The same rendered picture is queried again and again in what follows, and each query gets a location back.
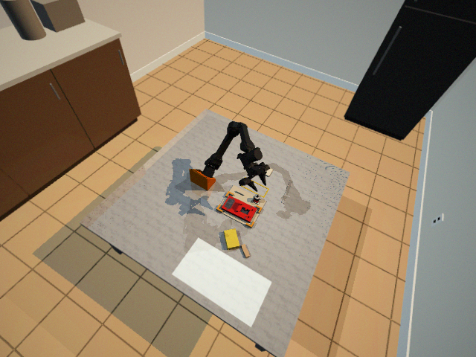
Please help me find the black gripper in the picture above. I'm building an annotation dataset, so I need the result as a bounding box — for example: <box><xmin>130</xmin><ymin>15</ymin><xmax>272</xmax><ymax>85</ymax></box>
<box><xmin>239</xmin><ymin>162</ymin><xmax>270</xmax><ymax>192</ymax></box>

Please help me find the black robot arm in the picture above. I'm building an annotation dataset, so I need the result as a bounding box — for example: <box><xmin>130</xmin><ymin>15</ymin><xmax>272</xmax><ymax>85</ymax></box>
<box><xmin>202</xmin><ymin>121</ymin><xmax>266</xmax><ymax>178</ymax></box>

